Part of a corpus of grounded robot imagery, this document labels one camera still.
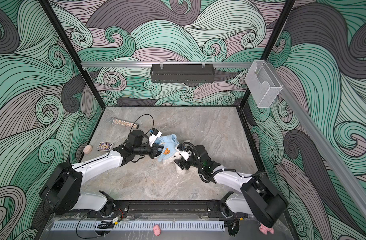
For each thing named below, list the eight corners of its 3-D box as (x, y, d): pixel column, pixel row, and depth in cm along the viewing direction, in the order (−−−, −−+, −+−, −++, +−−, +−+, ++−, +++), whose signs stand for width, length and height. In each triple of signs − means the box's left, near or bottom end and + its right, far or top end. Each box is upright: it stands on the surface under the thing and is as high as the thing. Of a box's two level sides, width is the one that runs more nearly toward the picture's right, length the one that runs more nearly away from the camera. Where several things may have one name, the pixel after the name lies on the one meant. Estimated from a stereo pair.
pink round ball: (84, 154, 95) (81, 152, 93) (87, 146, 99) (85, 144, 96) (90, 154, 95) (88, 152, 93) (93, 147, 99) (91, 144, 96)
